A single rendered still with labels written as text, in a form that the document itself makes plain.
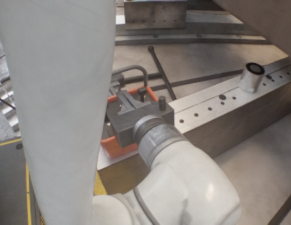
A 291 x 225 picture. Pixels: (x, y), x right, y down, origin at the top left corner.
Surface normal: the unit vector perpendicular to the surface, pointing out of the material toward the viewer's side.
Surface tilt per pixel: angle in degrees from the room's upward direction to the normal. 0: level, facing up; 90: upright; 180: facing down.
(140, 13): 90
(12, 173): 0
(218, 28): 72
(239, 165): 0
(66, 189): 82
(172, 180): 27
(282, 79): 0
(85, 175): 93
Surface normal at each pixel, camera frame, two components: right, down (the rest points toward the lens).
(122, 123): -0.10, -0.78
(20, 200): 0.00, -0.65
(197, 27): 0.07, 0.52
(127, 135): 0.44, 0.52
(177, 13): 0.07, 0.77
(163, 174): -0.52, -0.59
